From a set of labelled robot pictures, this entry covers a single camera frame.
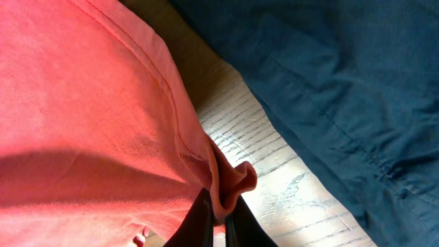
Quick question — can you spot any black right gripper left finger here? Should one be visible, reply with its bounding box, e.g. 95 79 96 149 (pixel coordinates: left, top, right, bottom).
163 188 214 247

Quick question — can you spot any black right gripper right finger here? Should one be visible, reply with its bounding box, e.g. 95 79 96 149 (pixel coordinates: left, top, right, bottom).
225 196 277 247

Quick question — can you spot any orange soccer t-shirt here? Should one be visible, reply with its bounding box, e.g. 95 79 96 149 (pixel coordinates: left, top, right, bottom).
1 0 257 246

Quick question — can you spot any navy blue garment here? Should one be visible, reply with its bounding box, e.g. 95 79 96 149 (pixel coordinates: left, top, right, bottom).
173 0 438 246

